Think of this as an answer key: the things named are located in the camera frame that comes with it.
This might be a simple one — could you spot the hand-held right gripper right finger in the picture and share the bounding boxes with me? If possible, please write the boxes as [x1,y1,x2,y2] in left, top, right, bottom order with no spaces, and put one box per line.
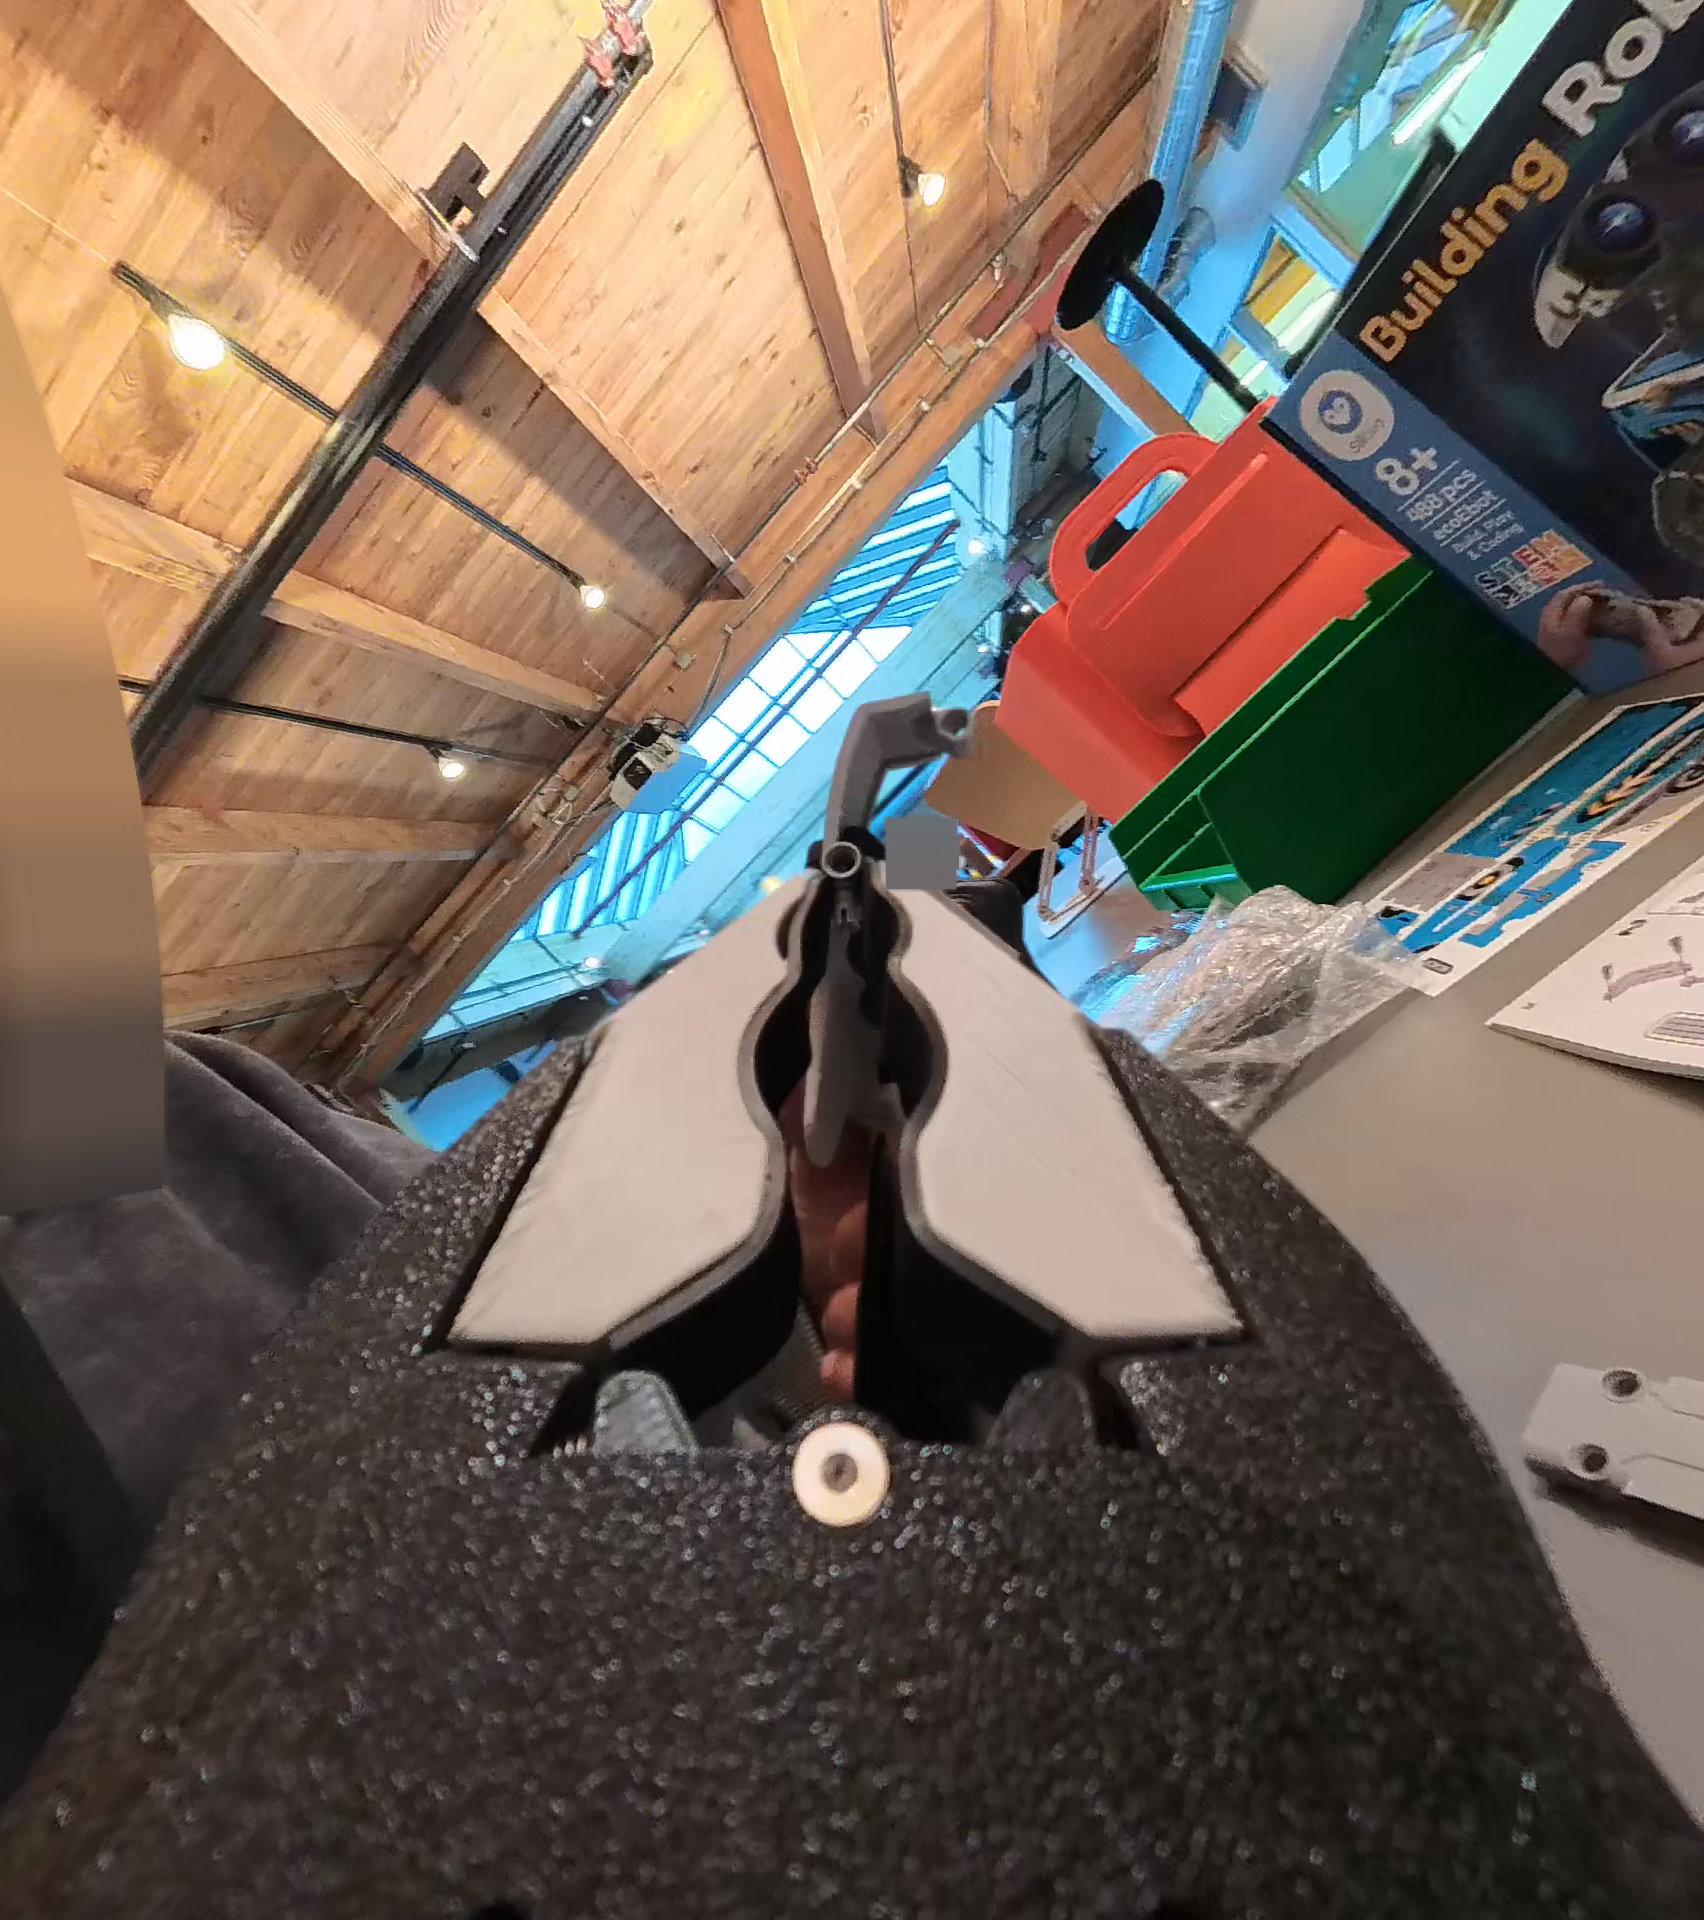
[857,884,1248,1421]

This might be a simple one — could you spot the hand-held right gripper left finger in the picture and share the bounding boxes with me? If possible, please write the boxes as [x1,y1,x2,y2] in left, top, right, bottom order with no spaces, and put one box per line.
[445,882,816,1413]

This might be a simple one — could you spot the grey desk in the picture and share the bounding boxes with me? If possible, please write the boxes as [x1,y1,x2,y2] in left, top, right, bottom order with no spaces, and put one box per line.
[1076,614,1704,1920]

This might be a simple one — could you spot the crumpled clear plastic wrap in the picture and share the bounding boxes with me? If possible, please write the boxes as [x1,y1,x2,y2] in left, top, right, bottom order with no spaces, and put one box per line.
[1076,884,1410,1135]

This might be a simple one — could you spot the person's grey sweater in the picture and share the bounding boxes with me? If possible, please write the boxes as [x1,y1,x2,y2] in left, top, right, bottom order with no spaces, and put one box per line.
[0,1026,449,1653]

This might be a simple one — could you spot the brown cardboard piece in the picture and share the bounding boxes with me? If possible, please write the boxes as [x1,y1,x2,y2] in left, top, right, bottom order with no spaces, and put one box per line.
[926,704,1093,865]

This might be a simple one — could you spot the white ceiling projector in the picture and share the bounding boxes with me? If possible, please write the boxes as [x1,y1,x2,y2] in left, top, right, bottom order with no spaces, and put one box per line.
[607,722,689,804]

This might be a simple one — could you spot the green plastic bins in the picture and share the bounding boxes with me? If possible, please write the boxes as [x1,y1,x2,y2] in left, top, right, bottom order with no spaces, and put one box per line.
[1106,554,1581,915]

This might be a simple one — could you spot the orange plastic case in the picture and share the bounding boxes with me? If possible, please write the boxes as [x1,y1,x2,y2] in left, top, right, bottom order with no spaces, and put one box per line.
[993,397,1416,829]

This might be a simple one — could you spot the blue sticker sheet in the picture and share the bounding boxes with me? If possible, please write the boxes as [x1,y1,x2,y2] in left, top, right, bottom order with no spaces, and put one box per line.
[1367,682,1704,993]

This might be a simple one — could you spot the grey flat panel with holes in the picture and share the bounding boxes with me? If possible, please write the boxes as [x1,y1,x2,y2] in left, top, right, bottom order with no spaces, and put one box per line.
[1518,1363,1704,1563]

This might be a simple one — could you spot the white instruction booklet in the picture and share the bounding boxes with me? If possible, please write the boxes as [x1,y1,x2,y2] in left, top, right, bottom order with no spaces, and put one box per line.
[1488,772,1704,1098]

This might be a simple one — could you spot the black round stand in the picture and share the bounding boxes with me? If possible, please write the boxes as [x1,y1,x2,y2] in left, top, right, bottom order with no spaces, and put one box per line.
[1053,180,1266,414]

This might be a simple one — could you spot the dark blue toy kit box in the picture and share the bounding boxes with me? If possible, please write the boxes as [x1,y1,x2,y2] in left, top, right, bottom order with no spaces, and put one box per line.
[1264,0,1704,701]

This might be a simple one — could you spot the black ceiling rail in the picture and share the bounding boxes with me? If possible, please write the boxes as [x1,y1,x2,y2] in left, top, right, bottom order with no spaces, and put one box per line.
[127,37,653,783]

